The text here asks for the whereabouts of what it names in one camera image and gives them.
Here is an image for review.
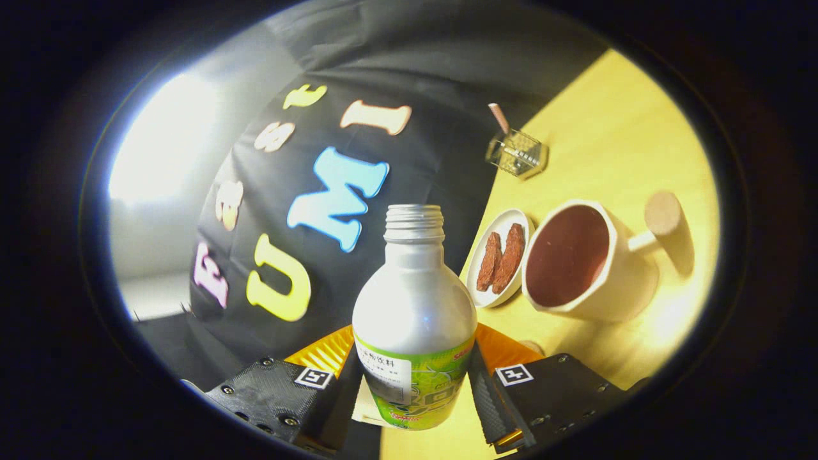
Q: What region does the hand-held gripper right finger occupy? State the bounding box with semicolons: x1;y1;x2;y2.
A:
465;323;630;456

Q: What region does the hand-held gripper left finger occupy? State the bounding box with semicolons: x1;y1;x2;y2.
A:
203;324;364;456

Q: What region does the silver bottle with green label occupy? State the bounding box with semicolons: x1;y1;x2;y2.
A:
351;204;478;431

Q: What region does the pink striped straw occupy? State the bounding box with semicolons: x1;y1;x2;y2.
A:
488;103;511;136

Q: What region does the cream cup with wooden handle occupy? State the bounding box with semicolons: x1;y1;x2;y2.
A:
521;190;694;323

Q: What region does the square glass holder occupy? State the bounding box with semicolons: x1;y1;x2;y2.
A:
484;130;549;180

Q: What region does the wooden table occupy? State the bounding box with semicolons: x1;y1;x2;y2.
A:
380;48;722;460

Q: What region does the brown sausage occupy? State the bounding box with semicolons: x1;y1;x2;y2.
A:
492;222;527;295
476;231;504;293

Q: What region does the white oval plate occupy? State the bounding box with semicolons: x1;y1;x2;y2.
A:
465;209;536;309

